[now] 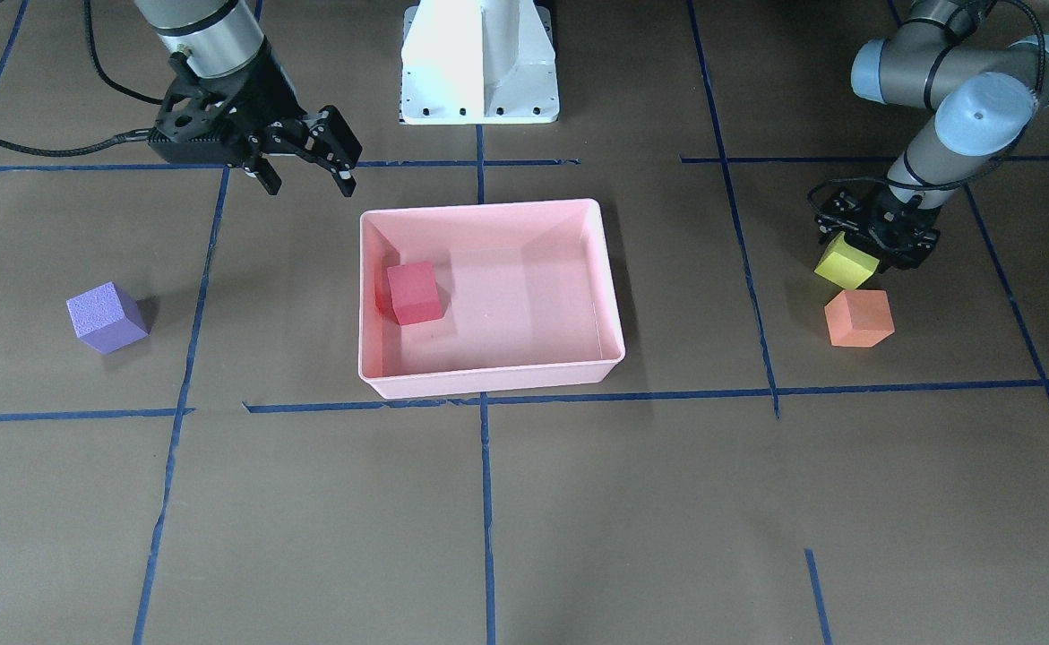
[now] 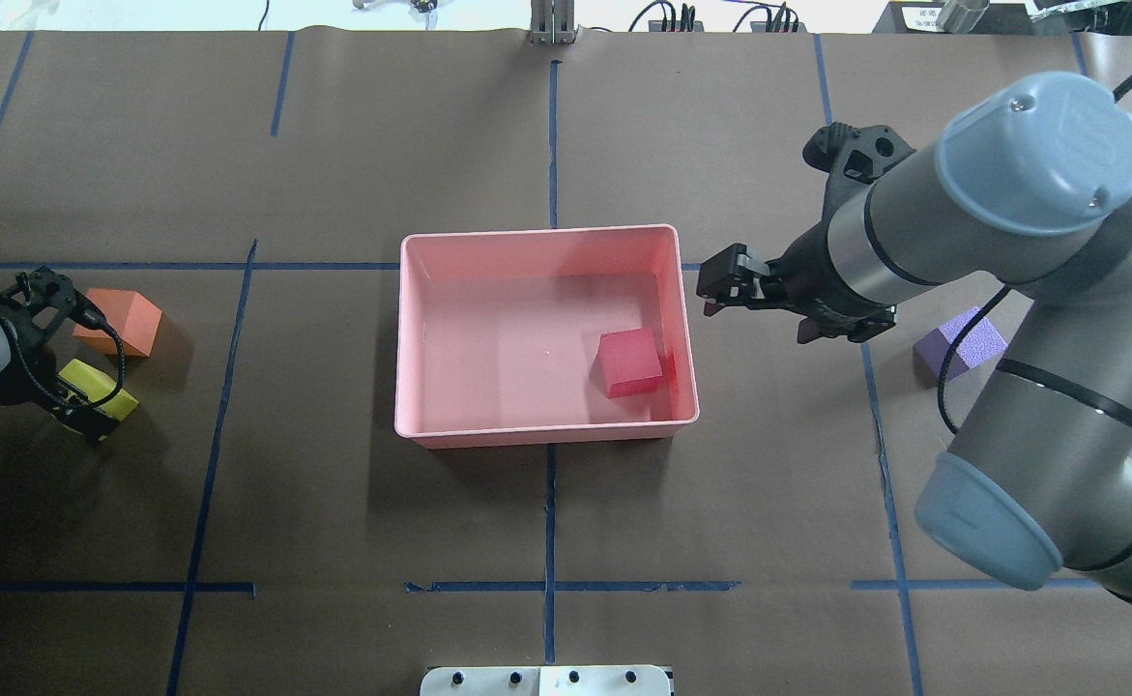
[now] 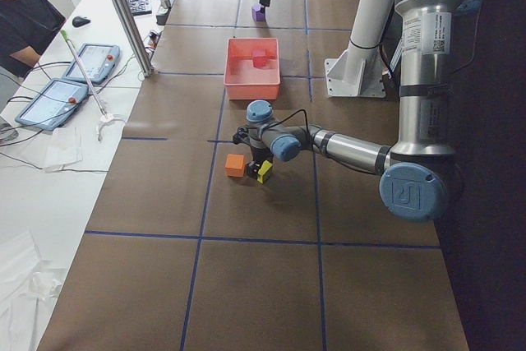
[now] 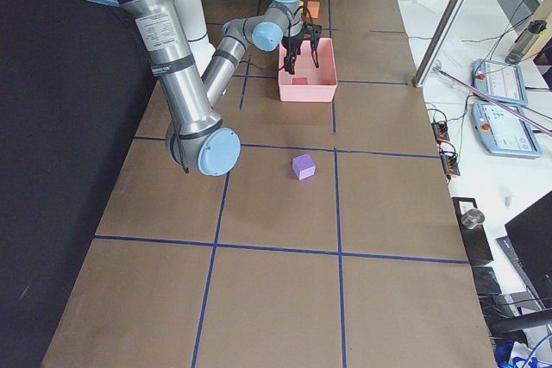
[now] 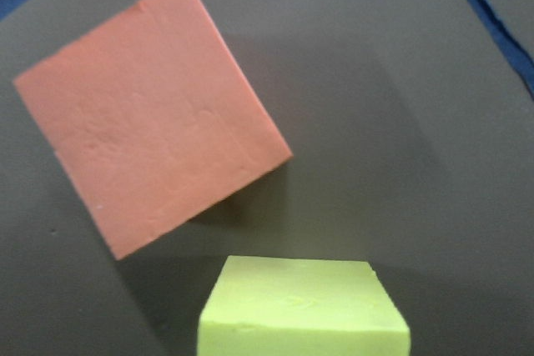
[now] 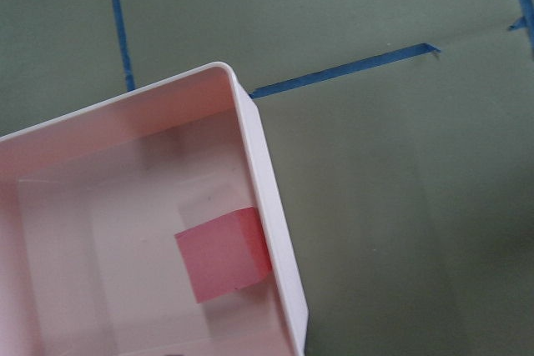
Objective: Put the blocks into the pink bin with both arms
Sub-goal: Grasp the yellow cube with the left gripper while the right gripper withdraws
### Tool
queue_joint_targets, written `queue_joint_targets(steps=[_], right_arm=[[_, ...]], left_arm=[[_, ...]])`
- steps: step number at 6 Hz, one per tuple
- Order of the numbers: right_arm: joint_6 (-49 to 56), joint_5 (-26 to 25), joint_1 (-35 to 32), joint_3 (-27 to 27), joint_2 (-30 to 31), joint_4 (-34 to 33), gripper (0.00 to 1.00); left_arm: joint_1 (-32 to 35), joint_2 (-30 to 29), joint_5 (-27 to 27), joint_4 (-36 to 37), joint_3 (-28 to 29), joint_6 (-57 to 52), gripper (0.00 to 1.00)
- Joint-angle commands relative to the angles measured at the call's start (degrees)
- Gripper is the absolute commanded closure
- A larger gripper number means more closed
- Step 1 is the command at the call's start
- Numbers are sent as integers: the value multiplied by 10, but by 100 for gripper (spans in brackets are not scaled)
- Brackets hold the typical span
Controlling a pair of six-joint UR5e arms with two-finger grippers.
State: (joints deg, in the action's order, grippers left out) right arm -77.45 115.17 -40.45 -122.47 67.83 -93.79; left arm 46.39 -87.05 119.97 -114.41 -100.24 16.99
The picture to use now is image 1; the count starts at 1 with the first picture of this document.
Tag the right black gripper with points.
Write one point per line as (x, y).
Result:
(266, 92)

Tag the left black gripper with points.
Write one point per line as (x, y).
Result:
(893, 227)

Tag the yellow-green foam block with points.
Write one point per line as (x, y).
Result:
(845, 265)

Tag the red foam block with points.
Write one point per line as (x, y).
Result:
(414, 293)

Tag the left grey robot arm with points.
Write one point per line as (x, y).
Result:
(980, 100)

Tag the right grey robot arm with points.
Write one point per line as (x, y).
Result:
(218, 36)

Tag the pink plastic bin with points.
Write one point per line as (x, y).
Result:
(526, 288)

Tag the orange foam block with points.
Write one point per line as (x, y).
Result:
(859, 318)

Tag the purple foam block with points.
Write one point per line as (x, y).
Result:
(106, 318)

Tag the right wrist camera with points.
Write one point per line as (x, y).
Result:
(192, 128)

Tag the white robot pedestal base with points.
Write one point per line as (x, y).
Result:
(479, 62)

